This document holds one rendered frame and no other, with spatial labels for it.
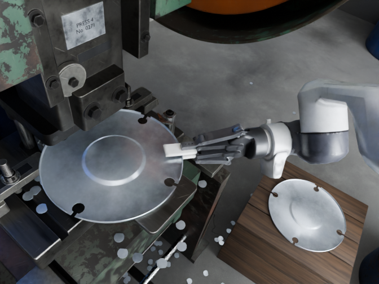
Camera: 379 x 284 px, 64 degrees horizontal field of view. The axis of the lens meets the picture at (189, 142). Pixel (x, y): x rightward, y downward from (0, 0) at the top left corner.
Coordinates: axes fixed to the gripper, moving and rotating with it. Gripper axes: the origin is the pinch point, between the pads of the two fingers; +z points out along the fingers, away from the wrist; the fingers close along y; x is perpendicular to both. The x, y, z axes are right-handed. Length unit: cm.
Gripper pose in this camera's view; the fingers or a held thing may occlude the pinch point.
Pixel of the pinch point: (179, 151)
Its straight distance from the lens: 67.2
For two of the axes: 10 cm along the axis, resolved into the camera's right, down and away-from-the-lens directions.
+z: -9.6, 1.0, -2.6
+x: 2.4, 7.7, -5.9
